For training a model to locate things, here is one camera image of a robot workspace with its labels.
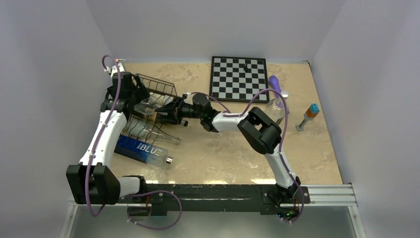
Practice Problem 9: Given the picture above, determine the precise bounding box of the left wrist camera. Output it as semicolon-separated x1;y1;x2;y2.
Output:
109;62;126;78

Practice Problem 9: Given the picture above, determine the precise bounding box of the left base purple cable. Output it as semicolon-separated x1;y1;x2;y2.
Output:
126;189;183;231

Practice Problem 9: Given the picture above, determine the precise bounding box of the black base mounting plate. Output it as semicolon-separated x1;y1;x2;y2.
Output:
119;184;311;216

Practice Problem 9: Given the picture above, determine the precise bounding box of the black white chessboard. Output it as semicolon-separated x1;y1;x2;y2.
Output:
209;56;268;103

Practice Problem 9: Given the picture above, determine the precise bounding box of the clear wine bottle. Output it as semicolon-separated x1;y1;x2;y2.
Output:
123;119;181;145

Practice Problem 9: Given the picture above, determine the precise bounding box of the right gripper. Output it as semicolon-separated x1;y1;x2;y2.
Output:
155;98;203;125

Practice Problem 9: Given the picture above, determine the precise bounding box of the purple flashlight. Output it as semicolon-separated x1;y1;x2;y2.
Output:
268;75;282;93

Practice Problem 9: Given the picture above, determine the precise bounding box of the green bottle grey neck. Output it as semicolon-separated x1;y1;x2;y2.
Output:
157;115;189;127

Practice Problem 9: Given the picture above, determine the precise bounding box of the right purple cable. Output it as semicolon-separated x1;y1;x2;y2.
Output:
183;88;306;224

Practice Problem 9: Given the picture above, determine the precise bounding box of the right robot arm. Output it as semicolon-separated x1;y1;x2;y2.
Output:
155;93;300;202

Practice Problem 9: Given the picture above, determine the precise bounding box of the blue square bottle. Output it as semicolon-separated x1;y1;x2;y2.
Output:
114;135;173;167

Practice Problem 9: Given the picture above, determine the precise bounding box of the black wire wine rack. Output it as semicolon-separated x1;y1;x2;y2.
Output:
132;73;177;128

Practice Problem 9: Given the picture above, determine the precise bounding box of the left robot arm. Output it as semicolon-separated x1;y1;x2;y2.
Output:
66;72;149;205

